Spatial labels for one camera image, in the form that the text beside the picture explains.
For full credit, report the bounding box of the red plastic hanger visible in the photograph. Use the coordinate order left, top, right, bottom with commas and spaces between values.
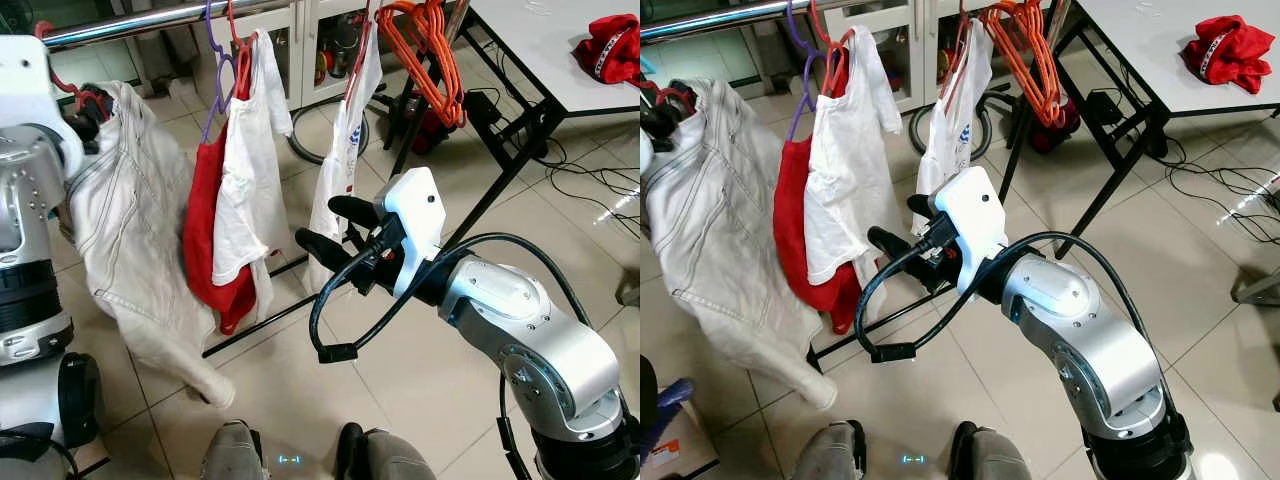
225, 0, 263, 101
808, 0, 856, 96
33, 20, 113, 119
940, 10, 976, 101
345, 0, 386, 106
640, 75, 701, 113

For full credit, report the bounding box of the purple plastic hanger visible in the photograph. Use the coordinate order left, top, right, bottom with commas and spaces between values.
200, 0, 238, 144
783, 0, 823, 141

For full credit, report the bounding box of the orange plastic hanger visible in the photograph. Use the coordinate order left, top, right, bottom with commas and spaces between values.
1005, 0, 1067, 129
375, 0, 451, 113
400, 0, 468, 129
978, 0, 1051, 113

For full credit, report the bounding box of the white shirt blue print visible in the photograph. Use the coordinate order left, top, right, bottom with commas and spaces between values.
303, 8, 386, 293
912, 18, 996, 238

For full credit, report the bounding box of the white t-shirt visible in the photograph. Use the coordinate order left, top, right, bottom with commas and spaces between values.
211, 28, 294, 323
803, 25, 904, 321

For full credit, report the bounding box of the red cloth white print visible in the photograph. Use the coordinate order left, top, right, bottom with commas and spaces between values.
1180, 14, 1276, 96
572, 14, 641, 86

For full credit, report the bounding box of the black clothes rack base bar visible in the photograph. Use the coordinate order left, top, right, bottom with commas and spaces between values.
200, 250, 351, 359
808, 285, 951, 361

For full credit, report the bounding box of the red black vacuum cleaner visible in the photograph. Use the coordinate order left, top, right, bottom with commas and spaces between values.
1030, 100, 1081, 156
410, 105, 453, 156

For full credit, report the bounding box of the red garment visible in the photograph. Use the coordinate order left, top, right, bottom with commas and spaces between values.
183, 62, 258, 336
773, 55, 863, 311

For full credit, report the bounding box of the cream jacket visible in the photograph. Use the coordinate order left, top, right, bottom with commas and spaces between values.
645, 78, 839, 411
62, 80, 238, 409

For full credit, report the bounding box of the black power adapter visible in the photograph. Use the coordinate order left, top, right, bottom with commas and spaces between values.
463, 88, 506, 129
1085, 88, 1126, 126

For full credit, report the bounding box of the white glass door cabinet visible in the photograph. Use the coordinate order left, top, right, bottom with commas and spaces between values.
150, 0, 391, 111
650, 0, 986, 113

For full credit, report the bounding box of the grey robot right leg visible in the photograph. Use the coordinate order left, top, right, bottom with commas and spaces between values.
948, 420, 1036, 480
335, 422, 438, 480

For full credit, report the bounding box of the grey robot leg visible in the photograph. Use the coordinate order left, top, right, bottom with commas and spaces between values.
790, 420, 867, 480
198, 420, 269, 480
335, 422, 438, 480
948, 420, 1036, 480

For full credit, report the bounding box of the grey robot left leg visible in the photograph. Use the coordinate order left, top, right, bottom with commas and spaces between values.
790, 420, 867, 480
198, 420, 269, 480

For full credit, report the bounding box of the cardboard box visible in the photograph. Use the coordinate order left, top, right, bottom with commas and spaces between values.
645, 405, 721, 480

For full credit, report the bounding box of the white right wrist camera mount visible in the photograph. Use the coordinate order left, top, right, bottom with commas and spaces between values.
930, 165, 1009, 296
383, 167, 447, 298

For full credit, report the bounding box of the black coiled hose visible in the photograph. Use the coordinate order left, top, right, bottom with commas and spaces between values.
287, 93, 373, 167
908, 95, 991, 161

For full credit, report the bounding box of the shiny metal clothes rail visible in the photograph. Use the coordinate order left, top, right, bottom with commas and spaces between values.
40, 0, 301, 48
640, 0, 801, 41

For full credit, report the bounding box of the white table black frame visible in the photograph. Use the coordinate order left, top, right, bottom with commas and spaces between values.
390, 0, 641, 251
1000, 0, 1280, 259

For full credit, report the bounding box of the blue plastic handle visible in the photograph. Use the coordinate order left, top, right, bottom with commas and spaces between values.
655, 377, 696, 456

